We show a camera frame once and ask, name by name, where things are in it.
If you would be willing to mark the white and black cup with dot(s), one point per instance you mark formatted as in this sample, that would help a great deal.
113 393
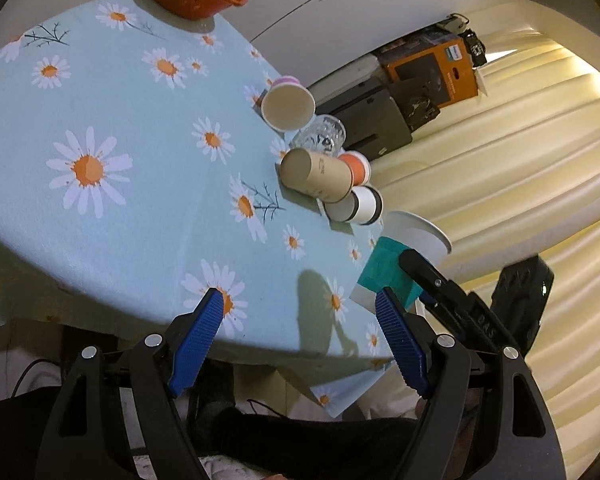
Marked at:
357 205

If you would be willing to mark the dark brown bag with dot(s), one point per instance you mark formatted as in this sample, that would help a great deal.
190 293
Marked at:
420 99

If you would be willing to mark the clear glass cup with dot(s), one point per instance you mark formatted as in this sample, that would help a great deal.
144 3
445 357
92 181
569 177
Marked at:
325 136

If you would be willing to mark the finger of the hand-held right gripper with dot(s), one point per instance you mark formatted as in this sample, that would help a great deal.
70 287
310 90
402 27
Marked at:
430 274

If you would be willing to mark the orange cardboard box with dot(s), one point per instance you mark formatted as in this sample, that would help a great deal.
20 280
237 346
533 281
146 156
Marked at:
430 72

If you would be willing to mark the cream ribbed curtain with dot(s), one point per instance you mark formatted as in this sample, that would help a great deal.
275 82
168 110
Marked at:
530 170

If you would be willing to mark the white and teal paper cup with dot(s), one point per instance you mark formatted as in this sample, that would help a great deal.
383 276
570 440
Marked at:
397 260

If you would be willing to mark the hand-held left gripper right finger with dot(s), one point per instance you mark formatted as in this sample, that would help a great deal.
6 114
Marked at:
399 342

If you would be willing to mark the person's dark trousers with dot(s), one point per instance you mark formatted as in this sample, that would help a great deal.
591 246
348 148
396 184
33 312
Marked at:
290 435

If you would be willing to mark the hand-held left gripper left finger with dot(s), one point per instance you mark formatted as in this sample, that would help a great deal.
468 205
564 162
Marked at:
196 340

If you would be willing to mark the black case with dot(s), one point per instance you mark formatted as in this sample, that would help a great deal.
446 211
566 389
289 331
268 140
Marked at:
367 115

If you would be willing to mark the orange cup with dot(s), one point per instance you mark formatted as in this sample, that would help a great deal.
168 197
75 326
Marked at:
357 166

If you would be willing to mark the daisy print blue tablecloth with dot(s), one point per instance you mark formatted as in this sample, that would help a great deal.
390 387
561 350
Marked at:
130 185

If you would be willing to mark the pink-bottomed paper cup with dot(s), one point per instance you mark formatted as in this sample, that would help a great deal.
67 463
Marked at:
287 105

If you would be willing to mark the brown paper cup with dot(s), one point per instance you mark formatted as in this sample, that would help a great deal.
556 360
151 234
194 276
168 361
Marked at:
315 172

